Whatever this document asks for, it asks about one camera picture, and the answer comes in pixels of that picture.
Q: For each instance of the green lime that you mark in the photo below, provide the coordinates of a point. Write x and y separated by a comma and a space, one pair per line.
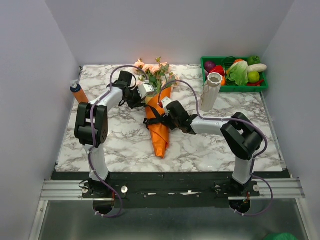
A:
253, 77

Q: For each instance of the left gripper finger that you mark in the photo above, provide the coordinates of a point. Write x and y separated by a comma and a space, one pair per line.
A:
143, 101
133, 105

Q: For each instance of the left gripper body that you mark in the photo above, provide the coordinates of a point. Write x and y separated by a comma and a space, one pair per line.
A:
133, 96

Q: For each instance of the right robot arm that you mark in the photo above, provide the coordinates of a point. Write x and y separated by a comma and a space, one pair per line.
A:
242, 137

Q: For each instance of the red chili pepper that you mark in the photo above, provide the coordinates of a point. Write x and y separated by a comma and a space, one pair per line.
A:
256, 84

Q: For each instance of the green lettuce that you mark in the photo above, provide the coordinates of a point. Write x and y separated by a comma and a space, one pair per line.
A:
237, 74

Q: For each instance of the orange bottle blue cap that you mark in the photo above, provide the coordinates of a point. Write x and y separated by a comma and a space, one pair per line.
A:
78, 93

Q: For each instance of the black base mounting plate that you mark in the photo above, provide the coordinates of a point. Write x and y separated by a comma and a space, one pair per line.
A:
162, 190

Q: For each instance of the red bell pepper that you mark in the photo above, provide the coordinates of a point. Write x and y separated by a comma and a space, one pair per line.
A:
218, 69

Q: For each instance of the green plastic crate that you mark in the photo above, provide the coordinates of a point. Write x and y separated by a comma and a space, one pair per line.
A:
226, 62

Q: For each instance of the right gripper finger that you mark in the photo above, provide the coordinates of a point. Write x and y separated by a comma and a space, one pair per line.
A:
165, 116
166, 121

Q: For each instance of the white radish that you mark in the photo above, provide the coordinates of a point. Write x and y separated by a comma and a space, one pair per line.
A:
259, 67

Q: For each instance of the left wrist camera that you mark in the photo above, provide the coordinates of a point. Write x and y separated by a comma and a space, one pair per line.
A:
145, 89

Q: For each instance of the pink flower bouquet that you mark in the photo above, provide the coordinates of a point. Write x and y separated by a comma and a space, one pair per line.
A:
156, 75

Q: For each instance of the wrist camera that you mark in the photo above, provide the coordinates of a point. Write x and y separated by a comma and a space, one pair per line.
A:
164, 102
145, 89

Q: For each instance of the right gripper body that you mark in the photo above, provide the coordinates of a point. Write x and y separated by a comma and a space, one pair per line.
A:
177, 124

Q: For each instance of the orange fruit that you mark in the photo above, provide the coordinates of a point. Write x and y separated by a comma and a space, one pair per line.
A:
223, 81
238, 60

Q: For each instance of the green cloth object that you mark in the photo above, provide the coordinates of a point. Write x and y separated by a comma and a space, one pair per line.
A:
280, 236

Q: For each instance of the purple onion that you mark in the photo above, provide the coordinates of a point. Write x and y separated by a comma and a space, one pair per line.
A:
209, 65

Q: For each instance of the aluminium rail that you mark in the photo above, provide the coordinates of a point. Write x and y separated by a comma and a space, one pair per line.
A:
69, 190

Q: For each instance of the orange paper flower wrap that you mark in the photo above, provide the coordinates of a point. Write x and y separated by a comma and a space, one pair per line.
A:
159, 133

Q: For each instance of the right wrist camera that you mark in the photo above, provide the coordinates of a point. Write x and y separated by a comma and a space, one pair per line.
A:
164, 102

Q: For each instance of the black ribbon gold lettering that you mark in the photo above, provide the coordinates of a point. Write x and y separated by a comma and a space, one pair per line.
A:
154, 120

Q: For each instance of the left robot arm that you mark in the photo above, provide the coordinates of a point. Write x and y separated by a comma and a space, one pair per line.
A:
91, 124

